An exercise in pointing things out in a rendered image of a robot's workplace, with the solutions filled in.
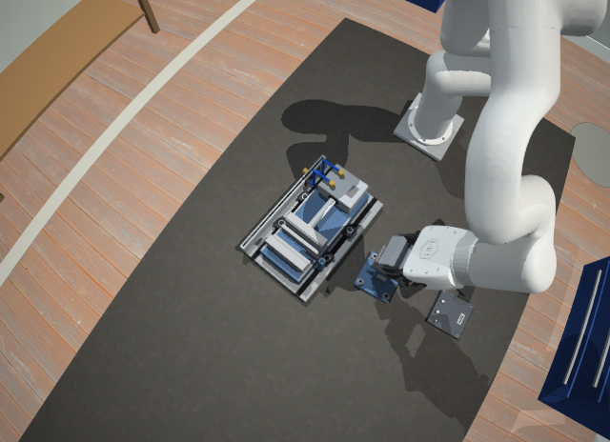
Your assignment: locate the white flat bar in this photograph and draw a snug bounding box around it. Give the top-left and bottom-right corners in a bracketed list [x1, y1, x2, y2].
[281, 224, 319, 255]

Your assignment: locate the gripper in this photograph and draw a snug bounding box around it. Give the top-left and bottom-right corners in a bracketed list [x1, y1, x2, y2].
[382, 219, 474, 299]

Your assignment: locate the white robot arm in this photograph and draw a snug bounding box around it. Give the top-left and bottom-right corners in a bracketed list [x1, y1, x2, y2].
[408, 0, 607, 307]

